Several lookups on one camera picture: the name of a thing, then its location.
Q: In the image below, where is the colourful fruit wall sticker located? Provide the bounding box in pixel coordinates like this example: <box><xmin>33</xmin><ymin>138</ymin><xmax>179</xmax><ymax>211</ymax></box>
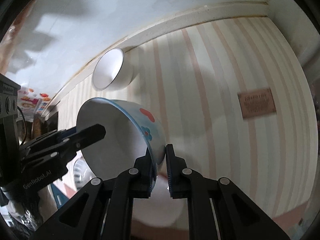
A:
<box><xmin>17</xmin><ymin>87</ymin><xmax>52</xmax><ymax>117</ymax></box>

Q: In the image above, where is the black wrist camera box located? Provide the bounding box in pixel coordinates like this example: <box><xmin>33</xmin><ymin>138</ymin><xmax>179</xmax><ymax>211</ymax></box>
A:
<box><xmin>1</xmin><ymin>75</ymin><xmax>21</xmax><ymax>179</ymax></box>

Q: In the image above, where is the brown mat label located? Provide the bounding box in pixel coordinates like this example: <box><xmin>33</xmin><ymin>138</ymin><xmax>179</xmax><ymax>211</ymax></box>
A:
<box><xmin>238</xmin><ymin>88</ymin><xmax>276</xmax><ymax>119</ymax></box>

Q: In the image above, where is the striped table mat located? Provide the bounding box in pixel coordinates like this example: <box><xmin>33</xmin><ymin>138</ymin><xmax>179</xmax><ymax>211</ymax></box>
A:
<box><xmin>58</xmin><ymin>17</ymin><xmax>318</xmax><ymax>217</ymax></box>

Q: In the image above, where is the white plate blue leaf pattern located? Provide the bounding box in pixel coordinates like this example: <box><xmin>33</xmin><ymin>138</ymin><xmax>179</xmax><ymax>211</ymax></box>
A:
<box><xmin>73</xmin><ymin>157</ymin><xmax>95</xmax><ymax>191</ymax></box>

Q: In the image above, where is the black induction cooktop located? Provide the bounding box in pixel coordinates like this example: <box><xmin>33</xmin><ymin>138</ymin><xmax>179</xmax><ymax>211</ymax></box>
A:
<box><xmin>43</xmin><ymin>112</ymin><xmax>59</xmax><ymax>133</ymax></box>

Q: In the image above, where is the white bowl dark rim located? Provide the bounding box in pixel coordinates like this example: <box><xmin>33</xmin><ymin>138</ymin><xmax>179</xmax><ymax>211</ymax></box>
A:
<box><xmin>92</xmin><ymin>48</ymin><xmax>134</xmax><ymax>91</ymax></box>

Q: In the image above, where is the white bowl blue flower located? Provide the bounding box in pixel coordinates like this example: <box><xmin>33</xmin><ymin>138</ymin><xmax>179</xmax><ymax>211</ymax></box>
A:
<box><xmin>76</xmin><ymin>98</ymin><xmax>166</xmax><ymax>180</ymax></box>

